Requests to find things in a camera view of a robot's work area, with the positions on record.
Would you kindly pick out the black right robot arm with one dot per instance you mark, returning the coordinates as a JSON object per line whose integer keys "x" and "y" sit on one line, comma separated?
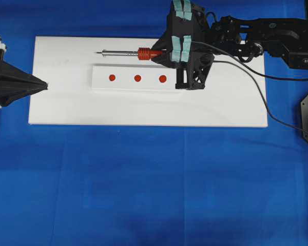
{"x": 285, "y": 38}

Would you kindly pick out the red-handled soldering iron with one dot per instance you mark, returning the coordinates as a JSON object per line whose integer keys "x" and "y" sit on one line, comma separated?
{"x": 141, "y": 53}

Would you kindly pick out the small white raised plate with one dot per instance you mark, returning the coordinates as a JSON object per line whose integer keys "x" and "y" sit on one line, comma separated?
{"x": 133, "y": 77}

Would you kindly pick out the blue table cloth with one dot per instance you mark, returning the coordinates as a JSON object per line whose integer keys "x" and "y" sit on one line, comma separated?
{"x": 109, "y": 185}

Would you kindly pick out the left gripper white rollers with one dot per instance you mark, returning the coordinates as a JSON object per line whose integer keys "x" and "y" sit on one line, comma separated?
{"x": 10, "y": 73}

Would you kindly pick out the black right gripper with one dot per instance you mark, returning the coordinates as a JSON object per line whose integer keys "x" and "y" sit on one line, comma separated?
{"x": 186, "y": 33}

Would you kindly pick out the large white base board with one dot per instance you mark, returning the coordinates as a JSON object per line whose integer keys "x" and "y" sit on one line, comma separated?
{"x": 231, "y": 98}

